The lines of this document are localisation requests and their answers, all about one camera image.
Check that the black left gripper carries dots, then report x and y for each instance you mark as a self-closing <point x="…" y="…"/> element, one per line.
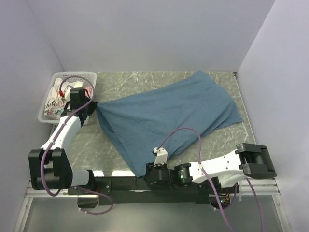
<point x="93" y="105"/>

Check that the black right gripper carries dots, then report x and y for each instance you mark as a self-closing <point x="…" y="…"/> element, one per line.
<point x="149" y="166"/>

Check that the blue pillowcase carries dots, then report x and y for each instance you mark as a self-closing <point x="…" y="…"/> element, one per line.
<point x="174" y="116"/>

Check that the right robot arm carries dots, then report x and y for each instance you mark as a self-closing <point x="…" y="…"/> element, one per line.
<point x="248" y="160"/>

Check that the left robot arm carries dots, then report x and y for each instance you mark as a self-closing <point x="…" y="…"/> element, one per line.
<point x="49" y="166"/>

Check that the pink cloth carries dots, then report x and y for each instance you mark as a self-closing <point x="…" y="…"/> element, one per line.
<point x="89" y="92"/>

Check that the white plastic basket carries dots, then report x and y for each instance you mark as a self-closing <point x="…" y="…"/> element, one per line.
<point x="88" y="79"/>

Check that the white printed cloth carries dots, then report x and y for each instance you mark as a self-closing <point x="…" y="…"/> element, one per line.
<point x="53" y="106"/>

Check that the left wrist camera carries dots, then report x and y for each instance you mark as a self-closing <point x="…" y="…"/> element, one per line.
<point x="64" y="95"/>

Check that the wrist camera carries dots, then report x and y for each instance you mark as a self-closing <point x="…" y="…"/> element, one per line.
<point x="161" y="155"/>
<point x="64" y="95"/>

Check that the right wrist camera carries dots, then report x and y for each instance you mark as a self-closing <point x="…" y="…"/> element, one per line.
<point x="161" y="155"/>

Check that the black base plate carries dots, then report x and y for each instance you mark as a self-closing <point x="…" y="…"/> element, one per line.
<point x="130" y="189"/>

